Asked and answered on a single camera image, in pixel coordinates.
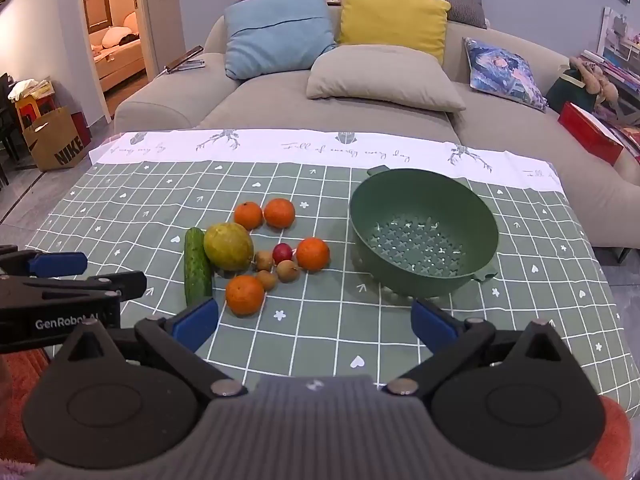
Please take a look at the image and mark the yellow green mango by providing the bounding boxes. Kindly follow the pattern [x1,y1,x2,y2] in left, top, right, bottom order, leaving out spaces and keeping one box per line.
[203,222,255,272]

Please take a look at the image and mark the red box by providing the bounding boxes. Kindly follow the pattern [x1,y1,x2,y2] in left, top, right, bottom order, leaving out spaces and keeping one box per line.
[557,101,625,167]

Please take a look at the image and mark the printed blue cushion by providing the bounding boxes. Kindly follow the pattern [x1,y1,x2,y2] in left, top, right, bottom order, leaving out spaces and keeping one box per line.
[462,36,549,112]

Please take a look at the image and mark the grey striped cushion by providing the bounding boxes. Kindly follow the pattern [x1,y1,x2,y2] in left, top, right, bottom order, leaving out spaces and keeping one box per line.
[377,0,488,30]

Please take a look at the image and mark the orange cloth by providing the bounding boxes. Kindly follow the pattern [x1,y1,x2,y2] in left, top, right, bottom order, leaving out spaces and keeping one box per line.
[0,349,53,461]

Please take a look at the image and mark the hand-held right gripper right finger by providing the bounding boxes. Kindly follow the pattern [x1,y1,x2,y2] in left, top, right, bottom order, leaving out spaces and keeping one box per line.
[382,299,576,397]

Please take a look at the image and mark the green plastic colander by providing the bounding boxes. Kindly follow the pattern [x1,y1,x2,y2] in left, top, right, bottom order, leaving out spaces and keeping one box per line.
[349,165,500,297]

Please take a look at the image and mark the black dining chair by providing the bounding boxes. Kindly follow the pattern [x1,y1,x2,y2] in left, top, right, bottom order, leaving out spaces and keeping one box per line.
[0,72,21,186]

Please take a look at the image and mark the red and yellow stools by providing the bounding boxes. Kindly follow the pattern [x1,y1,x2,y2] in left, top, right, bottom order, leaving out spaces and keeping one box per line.
[15,94,57,130]

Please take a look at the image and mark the white pillow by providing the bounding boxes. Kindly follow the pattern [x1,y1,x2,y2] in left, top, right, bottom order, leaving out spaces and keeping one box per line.
[101,11,139,50]

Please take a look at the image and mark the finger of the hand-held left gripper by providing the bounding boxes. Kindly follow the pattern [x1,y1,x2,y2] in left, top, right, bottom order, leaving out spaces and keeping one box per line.
[0,270,148,305]
[0,244,89,277]

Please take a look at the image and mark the beige plush toy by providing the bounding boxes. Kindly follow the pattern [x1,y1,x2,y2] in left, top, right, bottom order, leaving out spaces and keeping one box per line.
[570,57,619,107]

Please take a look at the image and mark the yellow cushion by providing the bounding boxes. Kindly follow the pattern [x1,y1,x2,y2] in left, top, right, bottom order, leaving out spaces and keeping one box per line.
[338,0,452,66]

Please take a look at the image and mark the open laptop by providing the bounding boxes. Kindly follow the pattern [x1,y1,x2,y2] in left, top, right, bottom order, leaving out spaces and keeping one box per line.
[164,45,206,75]

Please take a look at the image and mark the beige sofa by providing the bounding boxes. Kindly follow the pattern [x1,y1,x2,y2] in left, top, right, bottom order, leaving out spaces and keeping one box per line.
[114,7,640,248]

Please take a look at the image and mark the bed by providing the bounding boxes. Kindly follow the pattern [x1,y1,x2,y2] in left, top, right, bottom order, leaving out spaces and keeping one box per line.
[90,10,147,93]

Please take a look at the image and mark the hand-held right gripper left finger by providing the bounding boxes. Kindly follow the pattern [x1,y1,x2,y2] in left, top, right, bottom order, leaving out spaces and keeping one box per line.
[47,297,248,402]

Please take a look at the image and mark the dark green bag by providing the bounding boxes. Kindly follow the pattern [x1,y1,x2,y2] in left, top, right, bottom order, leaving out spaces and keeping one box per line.
[545,65,601,114]

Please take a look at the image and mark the orange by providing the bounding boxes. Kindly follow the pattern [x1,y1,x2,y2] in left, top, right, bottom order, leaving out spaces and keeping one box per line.
[263,198,296,230]
[234,201,264,231]
[296,237,331,272]
[225,275,265,316]

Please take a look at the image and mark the green cucumber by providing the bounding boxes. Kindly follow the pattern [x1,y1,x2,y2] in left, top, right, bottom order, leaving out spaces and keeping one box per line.
[184,227,215,308]

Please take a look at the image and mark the pile of papers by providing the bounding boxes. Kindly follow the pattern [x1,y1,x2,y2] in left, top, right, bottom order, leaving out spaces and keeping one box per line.
[7,79,55,102]

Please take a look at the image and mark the cardboard Nike box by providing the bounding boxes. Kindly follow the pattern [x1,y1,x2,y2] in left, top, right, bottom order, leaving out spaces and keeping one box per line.
[22,106,91,172]

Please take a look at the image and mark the green checked tablecloth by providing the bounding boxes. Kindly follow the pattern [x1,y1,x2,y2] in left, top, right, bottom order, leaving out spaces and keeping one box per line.
[25,129,628,461]

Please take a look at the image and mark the beige cushion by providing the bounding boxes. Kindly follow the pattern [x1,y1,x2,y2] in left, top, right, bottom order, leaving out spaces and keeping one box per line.
[306,44,467,113]

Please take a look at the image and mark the red bag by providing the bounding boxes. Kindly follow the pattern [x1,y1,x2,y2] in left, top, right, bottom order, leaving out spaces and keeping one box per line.
[70,111,93,148]

